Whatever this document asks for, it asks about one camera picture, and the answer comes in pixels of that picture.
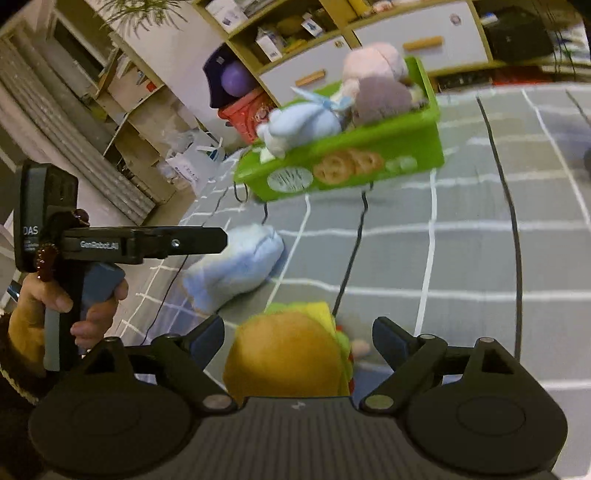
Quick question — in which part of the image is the burger plush toy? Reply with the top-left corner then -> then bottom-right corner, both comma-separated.
222,302 -> 370,405

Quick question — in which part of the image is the pink fluffy plush toy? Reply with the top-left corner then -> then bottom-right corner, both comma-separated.
339,42 -> 410,99

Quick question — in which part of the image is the light blue plush toy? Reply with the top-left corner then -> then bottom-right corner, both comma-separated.
181,224 -> 284,316

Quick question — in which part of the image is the grey checked bedsheet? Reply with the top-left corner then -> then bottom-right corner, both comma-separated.
108,82 -> 591,480

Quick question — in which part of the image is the white plastic bag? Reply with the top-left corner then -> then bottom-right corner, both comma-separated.
165,129 -> 225,197

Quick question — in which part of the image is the green plastic bin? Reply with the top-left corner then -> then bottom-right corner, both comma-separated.
233,57 -> 445,202

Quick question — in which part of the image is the blue white plush in bin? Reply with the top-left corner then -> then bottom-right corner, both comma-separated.
256,87 -> 353,164

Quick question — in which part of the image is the potted green plant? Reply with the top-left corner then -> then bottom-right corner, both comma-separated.
96,0 -> 191,37

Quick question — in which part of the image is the purple ball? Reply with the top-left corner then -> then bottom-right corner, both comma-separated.
221,61 -> 259,98

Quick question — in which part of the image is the grey purple plush toy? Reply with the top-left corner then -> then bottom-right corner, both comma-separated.
352,77 -> 414,126

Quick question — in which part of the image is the white product box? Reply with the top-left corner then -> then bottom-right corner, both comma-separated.
205,0 -> 249,33

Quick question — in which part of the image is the left white drawer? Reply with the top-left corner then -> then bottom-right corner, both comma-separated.
259,37 -> 351,105

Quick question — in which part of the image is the white drawer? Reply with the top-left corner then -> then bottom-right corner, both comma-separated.
353,1 -> 492,73
259,37 -> 351,105

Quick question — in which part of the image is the wooden shelf cabinet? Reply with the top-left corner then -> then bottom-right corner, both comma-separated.
194,1 -> 580,105

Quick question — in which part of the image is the middle white drawer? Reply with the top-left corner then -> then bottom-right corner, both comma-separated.
353,1 -> 492,73

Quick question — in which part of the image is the black box printer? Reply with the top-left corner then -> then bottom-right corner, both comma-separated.
480,6 -> 554,63

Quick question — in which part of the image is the black cable on bed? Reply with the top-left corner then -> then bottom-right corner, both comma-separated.
475,95 -> 524,363

